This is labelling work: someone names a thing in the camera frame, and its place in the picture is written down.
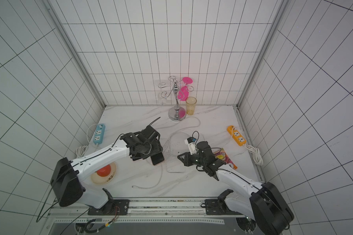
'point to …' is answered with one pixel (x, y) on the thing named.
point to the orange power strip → (236, 135)
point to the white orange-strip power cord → (257, 158)
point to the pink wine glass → (183, 92)
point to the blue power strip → (99, 133)
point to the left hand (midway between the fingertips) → (155, 153)
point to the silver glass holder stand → (176, 113)
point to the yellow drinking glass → (190, 102)
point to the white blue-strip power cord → (82, 151)
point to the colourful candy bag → (221, 154)
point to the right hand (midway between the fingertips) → (174, 158)
